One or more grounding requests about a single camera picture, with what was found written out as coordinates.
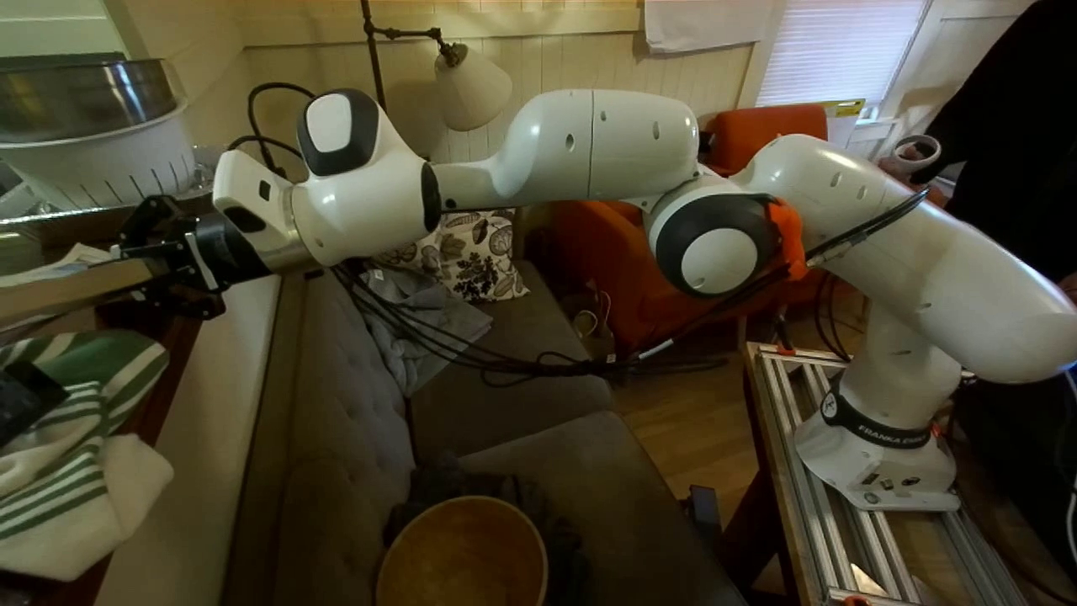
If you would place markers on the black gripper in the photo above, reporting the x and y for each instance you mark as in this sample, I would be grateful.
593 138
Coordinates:
229 253

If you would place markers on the fairy tales paperback book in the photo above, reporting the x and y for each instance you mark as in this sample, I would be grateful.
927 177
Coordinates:
68 294

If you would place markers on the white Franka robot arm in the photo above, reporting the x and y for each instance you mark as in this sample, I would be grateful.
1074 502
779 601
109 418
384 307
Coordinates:
606 138

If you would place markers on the large metal bowl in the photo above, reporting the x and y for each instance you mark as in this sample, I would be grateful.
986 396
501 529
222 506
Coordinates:
80 95

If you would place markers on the dark wooden counter top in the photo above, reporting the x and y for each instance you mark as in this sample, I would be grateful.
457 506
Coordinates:
80 230

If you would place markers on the green striped towel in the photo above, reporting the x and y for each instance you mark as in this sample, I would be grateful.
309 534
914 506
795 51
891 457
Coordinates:
88 373

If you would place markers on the white folded cloth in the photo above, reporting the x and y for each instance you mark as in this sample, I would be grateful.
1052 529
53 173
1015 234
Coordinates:
124 492

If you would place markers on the grey-brown tufted sofa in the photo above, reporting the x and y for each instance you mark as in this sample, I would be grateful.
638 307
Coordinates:
338 450

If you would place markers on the light grey crumpled cloth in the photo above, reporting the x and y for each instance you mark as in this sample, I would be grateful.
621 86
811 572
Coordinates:
439 339

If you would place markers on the small floral pillow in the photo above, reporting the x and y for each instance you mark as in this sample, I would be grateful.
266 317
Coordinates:
484 253

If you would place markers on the floor lamp with white shade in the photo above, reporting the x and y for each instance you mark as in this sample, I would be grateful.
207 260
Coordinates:
473 86

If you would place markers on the orange armchair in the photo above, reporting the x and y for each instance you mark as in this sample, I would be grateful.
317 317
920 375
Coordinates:
777 129
606 271

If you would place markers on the white hanging sheet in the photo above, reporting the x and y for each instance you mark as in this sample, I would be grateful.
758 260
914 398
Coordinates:
708 22

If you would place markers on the white window blind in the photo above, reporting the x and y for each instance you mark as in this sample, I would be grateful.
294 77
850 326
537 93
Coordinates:
843 51

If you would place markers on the white hand controller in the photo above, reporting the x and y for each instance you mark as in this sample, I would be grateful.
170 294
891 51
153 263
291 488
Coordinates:
914 157

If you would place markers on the person in black clothes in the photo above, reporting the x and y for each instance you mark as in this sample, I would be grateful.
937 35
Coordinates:
1010 137

